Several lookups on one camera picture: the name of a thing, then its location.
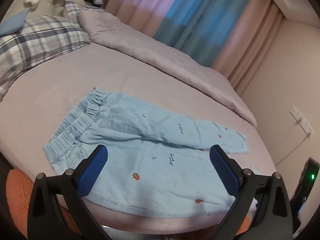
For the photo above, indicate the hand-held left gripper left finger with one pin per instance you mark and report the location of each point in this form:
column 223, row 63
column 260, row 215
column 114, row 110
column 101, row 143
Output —
column 92, row 172

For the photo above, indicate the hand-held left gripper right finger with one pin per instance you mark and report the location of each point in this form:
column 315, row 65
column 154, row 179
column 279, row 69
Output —
column 223, row 172

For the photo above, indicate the light blue denim pants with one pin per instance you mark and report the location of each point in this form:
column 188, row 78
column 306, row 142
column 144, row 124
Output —
column 150, row 170

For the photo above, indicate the bed with pink sheet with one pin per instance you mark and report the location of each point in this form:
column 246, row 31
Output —
column 62, row 80

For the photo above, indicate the pink quilt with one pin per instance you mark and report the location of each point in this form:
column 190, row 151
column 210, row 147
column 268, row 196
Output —
column 150, row 55

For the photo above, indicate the large plaid pillow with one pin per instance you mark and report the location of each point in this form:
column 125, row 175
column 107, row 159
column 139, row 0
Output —
column 37, row 40

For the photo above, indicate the pink and blue curtain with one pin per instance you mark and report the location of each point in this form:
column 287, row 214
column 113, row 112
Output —
column 200, row 17

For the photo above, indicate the small plaid pillow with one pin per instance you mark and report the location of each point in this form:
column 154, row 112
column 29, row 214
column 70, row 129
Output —
column 75, row 8

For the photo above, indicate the blue cloth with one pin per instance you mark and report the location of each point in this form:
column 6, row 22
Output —
column 12, row 23

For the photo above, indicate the white wall outlet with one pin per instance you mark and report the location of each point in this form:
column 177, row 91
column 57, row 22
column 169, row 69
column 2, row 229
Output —
column 307, row 127
column 295, row 113

